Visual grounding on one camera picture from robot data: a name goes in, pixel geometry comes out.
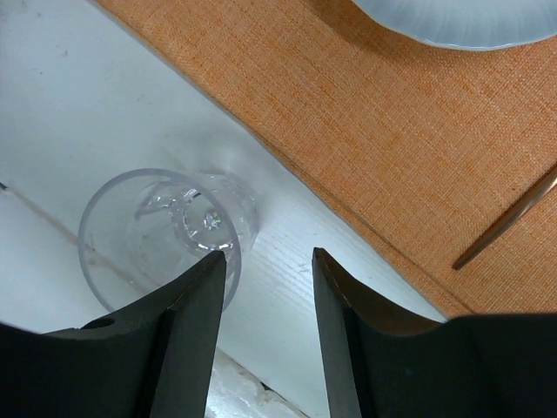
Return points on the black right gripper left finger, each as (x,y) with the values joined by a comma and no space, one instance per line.
(152,358)

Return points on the clear plastic cup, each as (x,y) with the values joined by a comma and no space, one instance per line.
(144,228)

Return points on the copper spoon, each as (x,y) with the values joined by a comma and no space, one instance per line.
(533,196)

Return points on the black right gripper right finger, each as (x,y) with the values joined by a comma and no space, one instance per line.
(382,360)

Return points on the white grey-rimmed plate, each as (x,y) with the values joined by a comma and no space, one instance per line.
(482,25)

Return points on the orange cloth placemat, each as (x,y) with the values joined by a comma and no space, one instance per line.
(419,149)

